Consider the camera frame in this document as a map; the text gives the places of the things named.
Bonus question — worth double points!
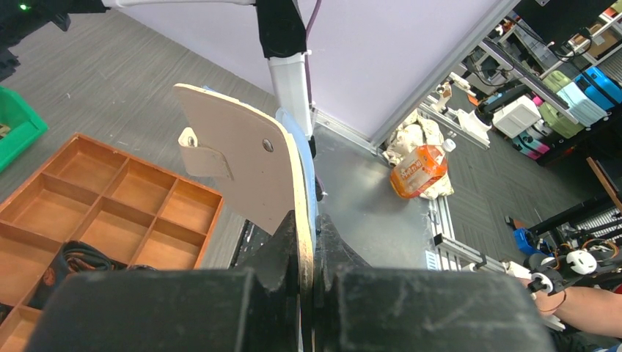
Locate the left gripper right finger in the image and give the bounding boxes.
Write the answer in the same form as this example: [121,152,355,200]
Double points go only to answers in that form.
[314,214,555,351]

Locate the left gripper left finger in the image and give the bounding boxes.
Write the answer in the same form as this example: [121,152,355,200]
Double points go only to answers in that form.
[25,211,299,351]

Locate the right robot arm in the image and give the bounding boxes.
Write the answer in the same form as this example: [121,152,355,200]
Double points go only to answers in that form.
[1,1,314,139]

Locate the person hand with controller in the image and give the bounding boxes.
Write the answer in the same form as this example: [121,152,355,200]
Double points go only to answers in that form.
[527,289,566,331]

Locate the orange drink bottle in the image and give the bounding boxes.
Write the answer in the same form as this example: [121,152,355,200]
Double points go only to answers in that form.
[389,139,456,199]

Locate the blue tool on floor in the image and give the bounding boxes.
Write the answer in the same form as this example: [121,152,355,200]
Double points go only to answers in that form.
[513,227,540,256]

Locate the crumpled white cloth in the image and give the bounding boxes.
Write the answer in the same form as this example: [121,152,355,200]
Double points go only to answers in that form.
[382,111,454,200]

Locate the rolled black belt middle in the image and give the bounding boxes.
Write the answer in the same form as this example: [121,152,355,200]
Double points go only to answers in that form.
[27,241,156,310]

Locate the wooden compartment tray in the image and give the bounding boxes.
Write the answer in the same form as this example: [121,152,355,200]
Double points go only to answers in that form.
[1,134,223,351]

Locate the green plastic bin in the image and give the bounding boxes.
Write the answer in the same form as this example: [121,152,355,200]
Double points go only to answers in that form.
[1,87,48,172]

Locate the pastel suitcases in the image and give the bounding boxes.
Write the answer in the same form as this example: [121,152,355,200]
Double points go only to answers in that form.
[511,67,621,164]

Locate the aluminium front rail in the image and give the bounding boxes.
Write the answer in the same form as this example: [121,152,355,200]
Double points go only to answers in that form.
[310,109,506,273]

